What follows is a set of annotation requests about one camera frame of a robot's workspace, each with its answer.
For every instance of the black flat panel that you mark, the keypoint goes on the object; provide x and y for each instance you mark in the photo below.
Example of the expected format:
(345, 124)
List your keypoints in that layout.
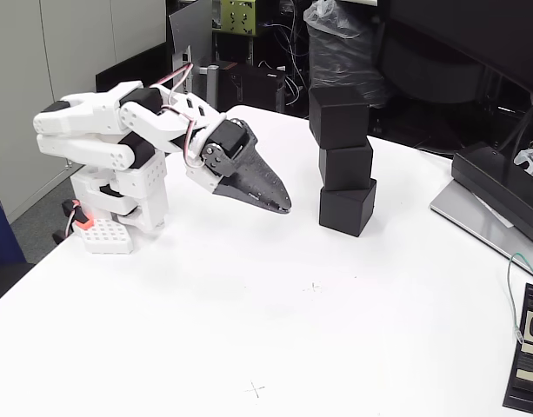
(131, 69)

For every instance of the crumpled white plastic wrapper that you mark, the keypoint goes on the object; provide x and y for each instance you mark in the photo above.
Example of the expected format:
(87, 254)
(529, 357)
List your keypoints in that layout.
(529, 158)

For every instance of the silver monitor stand base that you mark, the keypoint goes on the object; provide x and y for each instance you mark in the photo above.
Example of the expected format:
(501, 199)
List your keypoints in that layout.
(466, 213)

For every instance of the black device with beige labels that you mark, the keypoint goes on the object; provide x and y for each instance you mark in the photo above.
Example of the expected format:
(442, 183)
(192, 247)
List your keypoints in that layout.
(527, 391)

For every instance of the yellow-green metal box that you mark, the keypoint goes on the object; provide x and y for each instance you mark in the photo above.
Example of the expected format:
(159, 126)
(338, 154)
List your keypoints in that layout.
(233, 15)

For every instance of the grey cabinet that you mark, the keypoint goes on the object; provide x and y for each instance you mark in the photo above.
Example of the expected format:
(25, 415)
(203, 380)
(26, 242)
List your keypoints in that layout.
(22, 65)

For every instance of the black cube block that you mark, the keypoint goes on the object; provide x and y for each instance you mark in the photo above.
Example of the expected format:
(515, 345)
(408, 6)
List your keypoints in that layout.
(344, 213)
(340, 117)
(346, 167)

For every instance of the blue partition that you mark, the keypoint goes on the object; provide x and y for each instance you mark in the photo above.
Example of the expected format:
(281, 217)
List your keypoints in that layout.
(1, 230)

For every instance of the black box on stand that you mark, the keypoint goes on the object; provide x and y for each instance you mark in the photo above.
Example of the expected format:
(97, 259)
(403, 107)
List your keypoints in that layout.
(492, 182)

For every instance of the black equipment case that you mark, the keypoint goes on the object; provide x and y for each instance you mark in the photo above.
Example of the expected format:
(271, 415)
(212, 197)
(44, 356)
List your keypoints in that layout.
(253, 89)

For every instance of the bin wrapped in clear plastic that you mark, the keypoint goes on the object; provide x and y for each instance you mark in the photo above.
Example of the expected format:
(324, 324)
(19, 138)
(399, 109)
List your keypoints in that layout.
(344, 56)

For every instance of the grey metal post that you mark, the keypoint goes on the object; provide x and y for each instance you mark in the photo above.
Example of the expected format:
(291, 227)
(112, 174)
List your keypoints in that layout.
(212, 91)

